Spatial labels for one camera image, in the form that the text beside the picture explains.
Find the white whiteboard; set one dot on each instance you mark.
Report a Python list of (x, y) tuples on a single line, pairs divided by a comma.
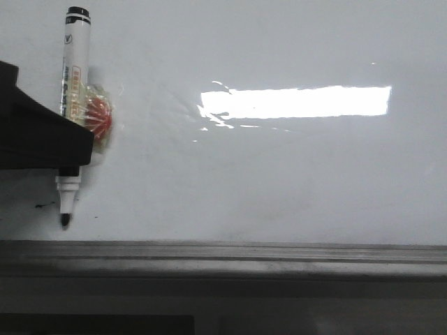
[(276, 121)]

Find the red magnet taped to marker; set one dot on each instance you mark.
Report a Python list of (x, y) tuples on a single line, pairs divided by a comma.
[(95, 114)]

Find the black white whiteboard marker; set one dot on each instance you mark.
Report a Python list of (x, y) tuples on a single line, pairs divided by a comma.
[(73, 103)]

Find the grey aluminium whiteboard frame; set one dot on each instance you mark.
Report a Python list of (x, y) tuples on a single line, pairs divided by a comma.
[(187, 259)]

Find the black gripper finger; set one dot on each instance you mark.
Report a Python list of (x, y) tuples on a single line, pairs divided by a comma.
[(34, 137)]

